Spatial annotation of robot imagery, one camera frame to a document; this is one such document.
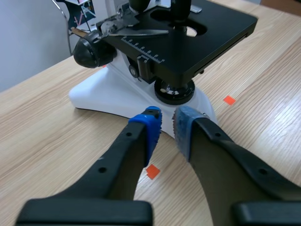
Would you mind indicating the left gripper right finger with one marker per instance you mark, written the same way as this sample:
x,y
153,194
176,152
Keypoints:
x,y
223,169

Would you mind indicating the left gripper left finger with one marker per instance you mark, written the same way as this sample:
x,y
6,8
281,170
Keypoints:
x,y
122,164

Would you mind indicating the white and black microscope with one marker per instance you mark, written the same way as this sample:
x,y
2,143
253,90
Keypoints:
x,y
150,58

